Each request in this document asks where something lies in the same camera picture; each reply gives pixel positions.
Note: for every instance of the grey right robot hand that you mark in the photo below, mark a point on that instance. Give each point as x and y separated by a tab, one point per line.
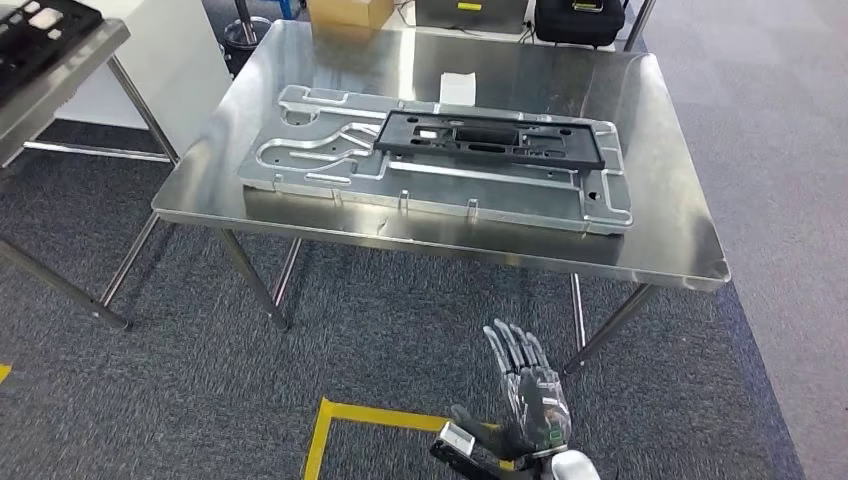
540	411

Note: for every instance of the black plastic frame part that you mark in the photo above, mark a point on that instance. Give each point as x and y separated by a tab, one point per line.
397	136

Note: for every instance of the stainless steel workbench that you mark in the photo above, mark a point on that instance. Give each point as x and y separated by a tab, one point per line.
662	218

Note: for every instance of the white block part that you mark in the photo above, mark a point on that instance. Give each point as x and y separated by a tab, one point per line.
46	18

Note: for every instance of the yellow floor tape square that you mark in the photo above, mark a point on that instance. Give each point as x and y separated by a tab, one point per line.
371	416

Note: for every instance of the aluminium fixture plate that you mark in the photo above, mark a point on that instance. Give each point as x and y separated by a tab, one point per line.
464	189

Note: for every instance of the white paper sheet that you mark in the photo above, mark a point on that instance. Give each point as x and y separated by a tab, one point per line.
457	89

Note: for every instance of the black carry bag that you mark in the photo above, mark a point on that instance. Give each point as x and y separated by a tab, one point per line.
576	26

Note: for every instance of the grey metal case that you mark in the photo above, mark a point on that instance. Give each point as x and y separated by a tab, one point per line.
437	16

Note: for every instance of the white low table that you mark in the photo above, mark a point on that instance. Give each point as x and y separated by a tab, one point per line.
405	20

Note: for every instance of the cardboard box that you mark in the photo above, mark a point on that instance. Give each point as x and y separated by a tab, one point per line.
351	12

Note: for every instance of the blue cart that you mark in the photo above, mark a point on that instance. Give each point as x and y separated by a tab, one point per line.
286	6

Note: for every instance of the stainless steel side table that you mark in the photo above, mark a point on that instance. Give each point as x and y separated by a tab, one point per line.
66	73

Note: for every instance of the black parts tray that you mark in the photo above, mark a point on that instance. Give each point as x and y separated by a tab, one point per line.
40	46

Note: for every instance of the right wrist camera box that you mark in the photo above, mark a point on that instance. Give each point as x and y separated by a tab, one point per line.
456	438

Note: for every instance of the chrome stanchion post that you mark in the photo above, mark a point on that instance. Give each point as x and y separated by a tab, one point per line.
246	26

